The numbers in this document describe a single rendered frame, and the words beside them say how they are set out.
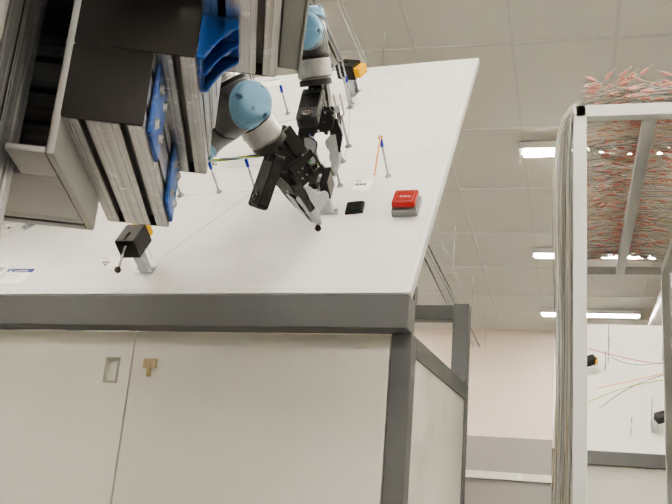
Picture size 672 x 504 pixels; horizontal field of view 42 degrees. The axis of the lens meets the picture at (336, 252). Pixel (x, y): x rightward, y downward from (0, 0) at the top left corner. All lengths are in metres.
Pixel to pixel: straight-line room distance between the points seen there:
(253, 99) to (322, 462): 0.67
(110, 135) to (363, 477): 0.87
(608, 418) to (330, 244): 3.07
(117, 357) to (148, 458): 0.22
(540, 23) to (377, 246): 3.75
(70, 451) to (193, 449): 0.28
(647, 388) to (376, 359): 3.34
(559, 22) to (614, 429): 2.33
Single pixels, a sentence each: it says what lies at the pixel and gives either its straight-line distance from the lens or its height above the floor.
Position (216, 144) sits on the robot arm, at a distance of 1.63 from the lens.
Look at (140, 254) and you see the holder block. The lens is 1.88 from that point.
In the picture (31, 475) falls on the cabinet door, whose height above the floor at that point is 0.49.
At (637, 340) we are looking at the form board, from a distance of 5.21.
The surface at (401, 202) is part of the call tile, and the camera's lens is 1.85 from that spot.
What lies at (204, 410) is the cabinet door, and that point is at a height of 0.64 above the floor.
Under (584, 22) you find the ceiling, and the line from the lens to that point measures 5.44.
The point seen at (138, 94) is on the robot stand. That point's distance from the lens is 1.01.
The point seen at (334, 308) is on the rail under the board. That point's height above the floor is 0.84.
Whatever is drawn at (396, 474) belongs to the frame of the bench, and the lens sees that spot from 1.63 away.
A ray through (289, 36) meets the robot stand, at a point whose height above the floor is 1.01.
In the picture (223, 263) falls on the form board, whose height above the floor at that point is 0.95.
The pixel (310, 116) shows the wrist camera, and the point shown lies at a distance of 1.85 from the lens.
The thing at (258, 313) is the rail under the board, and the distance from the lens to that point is 1.73.
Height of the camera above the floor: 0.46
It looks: 17 degrees up
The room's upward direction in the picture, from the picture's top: 5 degrees clockwise
